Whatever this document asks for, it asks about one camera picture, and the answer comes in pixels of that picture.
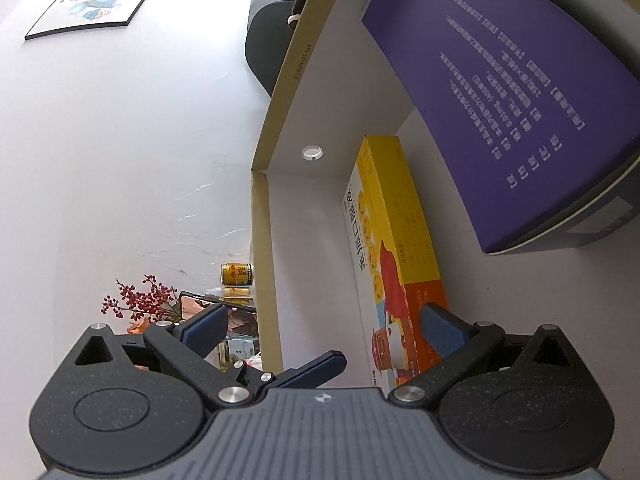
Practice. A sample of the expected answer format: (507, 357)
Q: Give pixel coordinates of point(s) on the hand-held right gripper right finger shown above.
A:
(440, 332)

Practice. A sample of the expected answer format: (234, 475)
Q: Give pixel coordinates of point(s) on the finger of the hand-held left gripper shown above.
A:
(315, 367)

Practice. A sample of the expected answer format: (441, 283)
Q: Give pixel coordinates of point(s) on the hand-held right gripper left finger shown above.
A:
(205, 330)

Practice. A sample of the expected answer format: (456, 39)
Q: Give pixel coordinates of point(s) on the yellow orange medicine box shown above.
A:
(395, 220)

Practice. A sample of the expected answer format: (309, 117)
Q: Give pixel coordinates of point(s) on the beige cardboard box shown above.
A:
(320, 240)

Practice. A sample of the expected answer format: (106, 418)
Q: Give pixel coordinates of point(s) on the purple box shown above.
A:
(500, 85)

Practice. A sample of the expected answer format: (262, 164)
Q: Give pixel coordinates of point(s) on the smartphone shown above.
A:
(242, 320)

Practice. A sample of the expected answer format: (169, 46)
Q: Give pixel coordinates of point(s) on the red berry flower bouquet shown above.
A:
(145, 300)

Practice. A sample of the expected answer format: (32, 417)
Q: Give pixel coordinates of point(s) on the grey sofa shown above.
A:
(267, 35)

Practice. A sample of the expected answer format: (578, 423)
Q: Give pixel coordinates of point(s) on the black framed wall picture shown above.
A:
(90, 7)

